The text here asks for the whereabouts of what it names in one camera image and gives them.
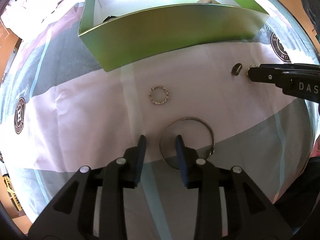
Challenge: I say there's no small dark ring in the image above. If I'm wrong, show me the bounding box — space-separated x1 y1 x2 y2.
231 63 243 76

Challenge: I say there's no cream white wristwatch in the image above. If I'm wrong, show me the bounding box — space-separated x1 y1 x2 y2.
197 0 220 4

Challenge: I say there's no small silver ring bracelet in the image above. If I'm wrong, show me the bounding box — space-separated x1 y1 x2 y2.
149 85 170 105

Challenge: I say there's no thin metal bangle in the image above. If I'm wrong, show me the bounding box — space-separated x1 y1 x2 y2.
158 116 215 171

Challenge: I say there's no black wristwatch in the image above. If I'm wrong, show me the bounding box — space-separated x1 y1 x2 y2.
103 16 117 23

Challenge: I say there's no green cardboard box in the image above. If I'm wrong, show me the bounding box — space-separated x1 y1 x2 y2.
79 0 269 72

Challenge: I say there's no pink grey patterned bedsheet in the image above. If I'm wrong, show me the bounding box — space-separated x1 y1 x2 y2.
1 0 319 239

